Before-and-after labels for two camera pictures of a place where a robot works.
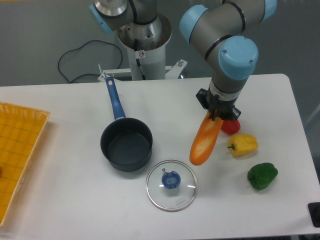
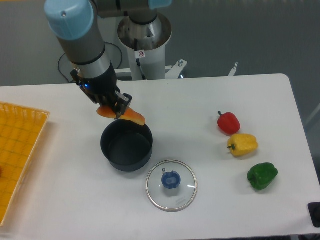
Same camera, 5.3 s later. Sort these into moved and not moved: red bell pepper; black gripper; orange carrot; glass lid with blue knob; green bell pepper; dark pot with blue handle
Moved: black gripper; orange carrot
Not moved: red bell pepper; green bell pepper; dark pot with blue handle; glass lid with blue knob
